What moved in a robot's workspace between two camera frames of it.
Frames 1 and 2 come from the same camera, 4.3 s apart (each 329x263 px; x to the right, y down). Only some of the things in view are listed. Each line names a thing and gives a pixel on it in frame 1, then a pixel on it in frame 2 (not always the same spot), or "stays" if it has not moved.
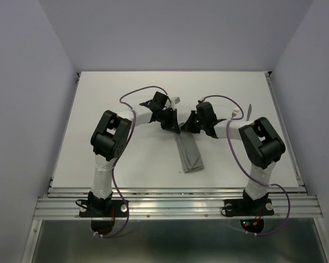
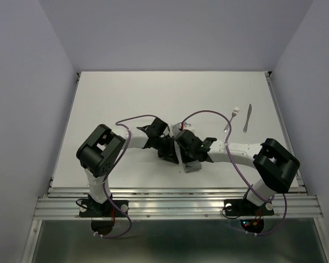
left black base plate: x=103 y=207 stays
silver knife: x=249 y=111 stays
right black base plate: x=248 y=207 stays
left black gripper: x=173 y=123 -> x=169 y=153
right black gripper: x=187 y=126 -> x=185 y=158
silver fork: x=236 y=110 stays
